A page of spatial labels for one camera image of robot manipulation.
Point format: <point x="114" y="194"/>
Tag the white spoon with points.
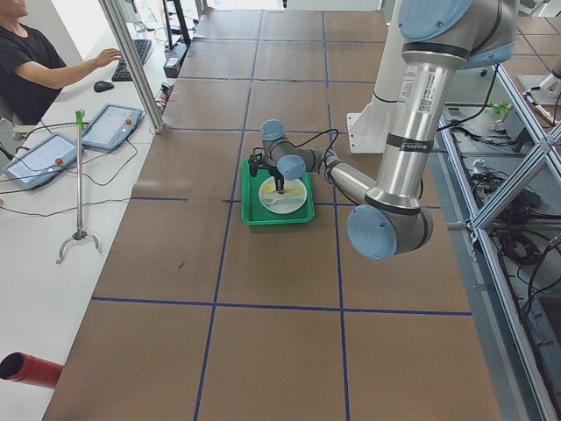
<point x="282" y="200"/>

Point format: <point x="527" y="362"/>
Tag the white round plate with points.
<point x="284" y="208"/>

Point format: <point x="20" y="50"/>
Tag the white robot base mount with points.
<point x="367" y="130"/>

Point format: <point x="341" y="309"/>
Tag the person's hand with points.
<point x="106" y="57"/>

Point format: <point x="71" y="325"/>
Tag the far blue teach pendant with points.
<point x="111" y="126"/>

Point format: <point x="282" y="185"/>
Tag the metal reacher grabber tool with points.
<point x="80" y="233"/>

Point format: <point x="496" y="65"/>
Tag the aluminium frame rail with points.
<point x="498" y="165"/>

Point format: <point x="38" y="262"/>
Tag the blue teach pendant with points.
<point x="111" y="126"/>
<point x="41" y="163"/>

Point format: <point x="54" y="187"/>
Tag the brown paper table cover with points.
<point x="198" y="316"/>

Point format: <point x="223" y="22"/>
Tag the person's forearm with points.
<point x="61" y="77"/>

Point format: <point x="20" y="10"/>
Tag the aluminium frame post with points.
<point x="117" y="24"/>

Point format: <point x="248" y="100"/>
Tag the red tube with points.
<point x="31" y="370"/>

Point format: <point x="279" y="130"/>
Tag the yellow spoon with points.
<point x="271" y="190"/>

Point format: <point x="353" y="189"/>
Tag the black computer mouse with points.
<point x="102" y="86"/>

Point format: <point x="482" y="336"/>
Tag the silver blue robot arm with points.
<point x="440" y="38"/>

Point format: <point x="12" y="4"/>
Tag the near blue teach pendant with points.
<point x="41" y="163"/>

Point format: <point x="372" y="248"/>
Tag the green plastic tray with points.
<point x="254" y="213"/>

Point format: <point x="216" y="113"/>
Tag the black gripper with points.
<point x="279" y="181"/>

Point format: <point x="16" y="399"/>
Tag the person in black shirt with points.
<point x="26" y="55"/>

